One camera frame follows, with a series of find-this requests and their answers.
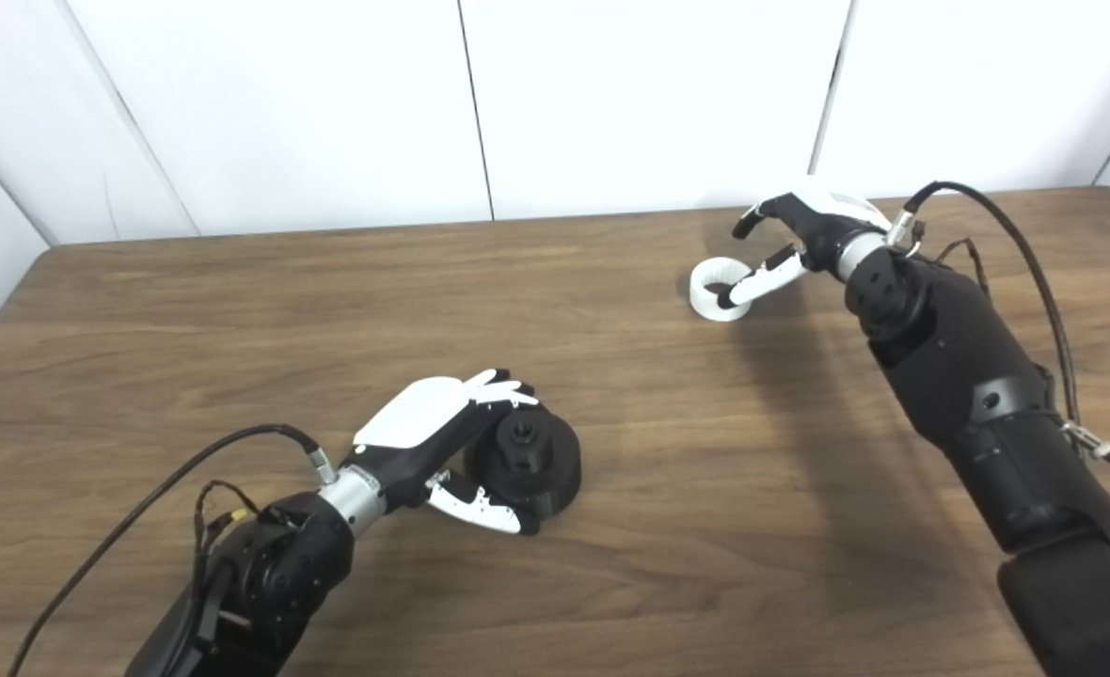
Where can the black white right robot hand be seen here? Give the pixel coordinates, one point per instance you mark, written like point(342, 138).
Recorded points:
point(832, 226)

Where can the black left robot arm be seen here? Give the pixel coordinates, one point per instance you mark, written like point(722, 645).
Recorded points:
point(273, 583)

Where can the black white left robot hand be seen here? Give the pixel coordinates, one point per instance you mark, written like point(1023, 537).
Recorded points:
point(414, 414)

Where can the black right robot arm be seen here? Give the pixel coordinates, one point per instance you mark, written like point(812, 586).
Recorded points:
point(988, 414)

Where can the round black plastic part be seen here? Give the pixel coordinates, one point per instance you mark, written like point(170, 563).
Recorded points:
point(550, 470)

